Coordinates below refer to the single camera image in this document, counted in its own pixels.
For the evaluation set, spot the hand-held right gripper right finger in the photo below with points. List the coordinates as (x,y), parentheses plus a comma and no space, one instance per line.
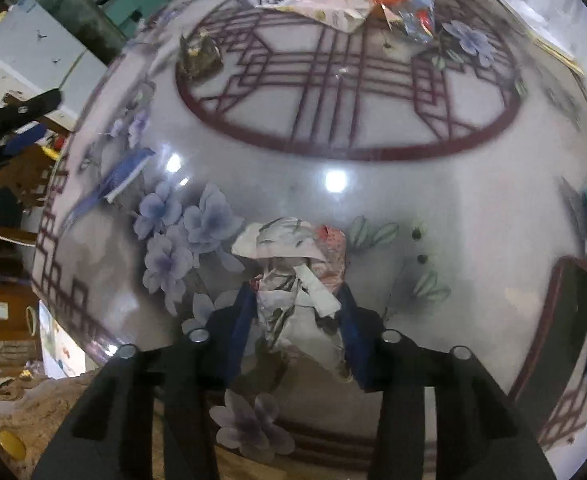
(354,345)

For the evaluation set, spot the tan fuzzy cloth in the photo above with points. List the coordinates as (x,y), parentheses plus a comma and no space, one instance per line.
(38,410)

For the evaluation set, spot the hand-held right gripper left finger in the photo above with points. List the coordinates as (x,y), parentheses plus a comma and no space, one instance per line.
(238,330)

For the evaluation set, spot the blue wrapper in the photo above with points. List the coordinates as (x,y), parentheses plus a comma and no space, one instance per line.
(123,172)

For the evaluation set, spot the printed paper wrapper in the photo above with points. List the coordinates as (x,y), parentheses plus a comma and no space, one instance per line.
(293,310)

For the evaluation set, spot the yellow cap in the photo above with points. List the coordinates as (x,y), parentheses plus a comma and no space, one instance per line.
(11,445)

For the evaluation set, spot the table with patterned cloth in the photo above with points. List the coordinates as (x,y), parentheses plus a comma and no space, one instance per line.
(323,175)

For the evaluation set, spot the white refrigerator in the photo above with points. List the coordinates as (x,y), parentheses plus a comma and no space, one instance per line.
(28,50)

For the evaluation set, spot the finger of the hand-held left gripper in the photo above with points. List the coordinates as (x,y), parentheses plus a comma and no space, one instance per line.
(21,140)
(18,110)

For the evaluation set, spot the teal kitchen cabinets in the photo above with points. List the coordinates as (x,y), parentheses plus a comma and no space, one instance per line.
(128,5)

